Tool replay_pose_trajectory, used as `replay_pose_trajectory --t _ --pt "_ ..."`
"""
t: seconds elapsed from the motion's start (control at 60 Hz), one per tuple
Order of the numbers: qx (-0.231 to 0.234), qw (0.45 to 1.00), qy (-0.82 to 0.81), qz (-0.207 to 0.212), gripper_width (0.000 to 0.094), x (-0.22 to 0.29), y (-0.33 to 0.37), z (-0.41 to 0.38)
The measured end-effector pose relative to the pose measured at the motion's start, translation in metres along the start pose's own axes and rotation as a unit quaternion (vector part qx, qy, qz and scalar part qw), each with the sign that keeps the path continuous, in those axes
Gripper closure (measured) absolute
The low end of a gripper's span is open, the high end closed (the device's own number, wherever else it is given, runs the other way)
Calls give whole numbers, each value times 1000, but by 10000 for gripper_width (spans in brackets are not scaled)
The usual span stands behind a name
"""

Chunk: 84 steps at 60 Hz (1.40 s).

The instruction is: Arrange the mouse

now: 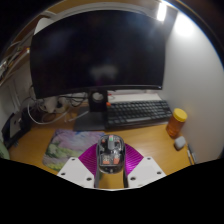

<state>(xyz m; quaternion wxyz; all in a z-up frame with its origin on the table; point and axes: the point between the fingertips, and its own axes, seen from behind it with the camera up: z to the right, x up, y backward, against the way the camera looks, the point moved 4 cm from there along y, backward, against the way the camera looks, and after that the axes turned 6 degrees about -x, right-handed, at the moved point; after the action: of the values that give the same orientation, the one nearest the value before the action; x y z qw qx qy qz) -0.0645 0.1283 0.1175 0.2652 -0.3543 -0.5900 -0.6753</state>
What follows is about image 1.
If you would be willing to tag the transparent computer mouse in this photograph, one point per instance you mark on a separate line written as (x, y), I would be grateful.
(110, 155)

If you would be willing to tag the bright ceiling light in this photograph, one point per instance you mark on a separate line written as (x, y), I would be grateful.
(161, 11)

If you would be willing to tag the black curved monitor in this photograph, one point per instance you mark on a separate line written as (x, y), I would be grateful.
(96, 50)

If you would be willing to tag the floral print mouse pad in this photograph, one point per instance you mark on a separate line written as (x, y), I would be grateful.
(66, 146)

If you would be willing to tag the black stand with silver device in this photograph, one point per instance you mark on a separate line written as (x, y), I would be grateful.
(15, 128)

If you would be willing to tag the black keyboard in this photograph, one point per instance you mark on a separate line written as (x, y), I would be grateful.
(138, 113)

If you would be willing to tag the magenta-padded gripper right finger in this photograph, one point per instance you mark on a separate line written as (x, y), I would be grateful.
(146, 170)

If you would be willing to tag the wooden wall shelf unit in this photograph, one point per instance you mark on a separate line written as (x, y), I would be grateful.
(13, 56)

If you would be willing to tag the small grey earbuds case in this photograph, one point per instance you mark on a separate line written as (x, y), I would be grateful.
(179, 143)

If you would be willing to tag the white power strip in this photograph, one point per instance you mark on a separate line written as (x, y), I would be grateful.
(53, 105)

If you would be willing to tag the orange jar with yellow lid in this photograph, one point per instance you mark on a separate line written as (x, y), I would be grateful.
(176, 125)

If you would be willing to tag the pale green object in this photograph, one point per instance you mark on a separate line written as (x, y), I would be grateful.
(3, 151)

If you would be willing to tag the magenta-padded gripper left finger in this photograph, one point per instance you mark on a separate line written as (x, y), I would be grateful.
(75, 170)

